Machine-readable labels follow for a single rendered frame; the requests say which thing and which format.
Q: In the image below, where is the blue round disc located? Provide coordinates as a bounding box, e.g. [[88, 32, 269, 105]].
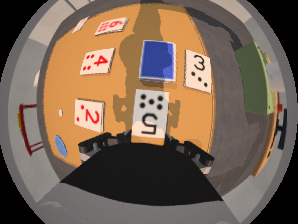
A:
[[55, 135, 67, 157]]

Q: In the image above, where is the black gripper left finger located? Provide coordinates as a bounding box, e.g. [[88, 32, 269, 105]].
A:
[[78, 129, 132, 164]]

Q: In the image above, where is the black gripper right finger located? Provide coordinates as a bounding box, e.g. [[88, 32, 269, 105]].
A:
[[163, 133, 215, 177]]

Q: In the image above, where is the white card with red markings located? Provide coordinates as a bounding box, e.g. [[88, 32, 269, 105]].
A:
[[94, 17, 127, 36]]

